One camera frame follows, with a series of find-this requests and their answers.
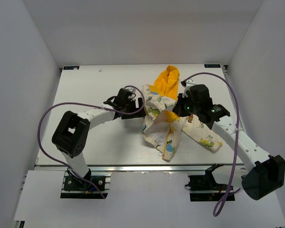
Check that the right blue table label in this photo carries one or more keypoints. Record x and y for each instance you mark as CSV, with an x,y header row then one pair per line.
x,y
212,65

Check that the yellow patterned child jacket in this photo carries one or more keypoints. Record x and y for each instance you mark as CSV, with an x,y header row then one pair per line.
x,y
161,127

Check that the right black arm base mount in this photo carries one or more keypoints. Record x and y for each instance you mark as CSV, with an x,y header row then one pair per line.
x,y
208,184

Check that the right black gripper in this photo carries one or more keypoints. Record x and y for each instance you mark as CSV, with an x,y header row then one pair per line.
x,y
178,109

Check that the aluminium table rail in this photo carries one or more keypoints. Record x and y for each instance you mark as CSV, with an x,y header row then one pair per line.
x,y
142,168
225,73

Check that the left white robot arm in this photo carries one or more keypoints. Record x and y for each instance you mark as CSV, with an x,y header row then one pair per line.
x,y
72,131

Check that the left blue table label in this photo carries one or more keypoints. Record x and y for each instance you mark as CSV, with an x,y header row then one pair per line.
x,y
70,67

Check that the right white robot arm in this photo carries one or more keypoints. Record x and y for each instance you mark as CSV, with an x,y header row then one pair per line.
x,y
263,172

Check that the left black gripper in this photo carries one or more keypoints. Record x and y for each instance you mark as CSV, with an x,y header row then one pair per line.
x,y
140,114

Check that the aluminium table front rail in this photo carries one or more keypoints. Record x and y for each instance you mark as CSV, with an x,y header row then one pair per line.
x,y
142,168

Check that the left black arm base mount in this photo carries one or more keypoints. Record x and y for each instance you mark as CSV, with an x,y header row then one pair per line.
x,y
72,188

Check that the blue table label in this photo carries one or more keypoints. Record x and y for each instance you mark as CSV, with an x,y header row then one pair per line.
x,y
212,65
70,67

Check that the aluminium table right rail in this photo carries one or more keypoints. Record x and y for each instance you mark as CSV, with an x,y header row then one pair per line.
x,y
225,73

